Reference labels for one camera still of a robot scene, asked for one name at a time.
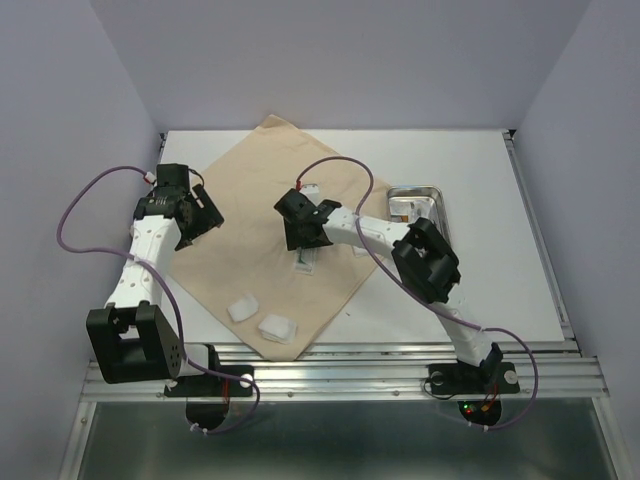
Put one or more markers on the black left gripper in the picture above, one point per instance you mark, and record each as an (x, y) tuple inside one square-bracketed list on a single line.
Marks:
[(211, 214)]

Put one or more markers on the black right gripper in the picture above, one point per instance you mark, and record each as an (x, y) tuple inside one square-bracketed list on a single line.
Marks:
[(294, 238)]

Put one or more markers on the green suture packet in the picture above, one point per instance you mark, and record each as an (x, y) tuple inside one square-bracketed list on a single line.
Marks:
[(305, 260)]

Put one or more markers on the stainless steel tray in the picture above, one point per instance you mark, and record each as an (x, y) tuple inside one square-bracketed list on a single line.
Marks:
[(438, 213)]

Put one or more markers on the clear packet black part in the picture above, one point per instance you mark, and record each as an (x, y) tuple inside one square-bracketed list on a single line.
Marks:
[(413, 207)]

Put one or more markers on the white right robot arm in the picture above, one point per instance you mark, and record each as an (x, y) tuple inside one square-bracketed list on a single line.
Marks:
[(426, 266)]

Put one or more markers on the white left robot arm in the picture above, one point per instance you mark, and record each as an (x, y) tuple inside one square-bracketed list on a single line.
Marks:
[(131, 337)]

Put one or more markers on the white gauze pad right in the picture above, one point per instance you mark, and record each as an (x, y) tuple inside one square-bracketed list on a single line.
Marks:
[(359, 252)]

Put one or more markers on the beige cloth drape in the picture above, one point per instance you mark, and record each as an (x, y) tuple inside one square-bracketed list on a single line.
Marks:
[(248, 254)]

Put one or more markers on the white gauze pad left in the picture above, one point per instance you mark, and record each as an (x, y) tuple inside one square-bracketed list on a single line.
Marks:
[(243, 308)]

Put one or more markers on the white gauze pad stack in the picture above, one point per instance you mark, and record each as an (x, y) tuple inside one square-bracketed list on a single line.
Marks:
[(278, 329)]

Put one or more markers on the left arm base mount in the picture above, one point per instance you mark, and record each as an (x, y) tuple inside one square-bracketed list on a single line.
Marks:
[(216, 404)]

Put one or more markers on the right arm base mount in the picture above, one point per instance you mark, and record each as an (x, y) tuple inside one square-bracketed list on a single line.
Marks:
[(477, 388)]

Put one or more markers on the aluminium mounting rail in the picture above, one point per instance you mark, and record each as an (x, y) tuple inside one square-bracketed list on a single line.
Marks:
[(395, 371)]

